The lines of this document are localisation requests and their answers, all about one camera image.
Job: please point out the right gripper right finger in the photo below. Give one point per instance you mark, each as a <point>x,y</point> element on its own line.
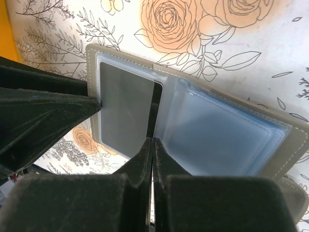
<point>188,203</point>

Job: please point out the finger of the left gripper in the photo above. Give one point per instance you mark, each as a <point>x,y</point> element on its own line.
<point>37,108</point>

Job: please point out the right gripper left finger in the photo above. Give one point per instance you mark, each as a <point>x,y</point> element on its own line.
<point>119,202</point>

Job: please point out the yellow toy bin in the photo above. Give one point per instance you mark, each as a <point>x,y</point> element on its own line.
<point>7,46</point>

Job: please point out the grey card holder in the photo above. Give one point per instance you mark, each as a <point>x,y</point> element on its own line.
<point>209,132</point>

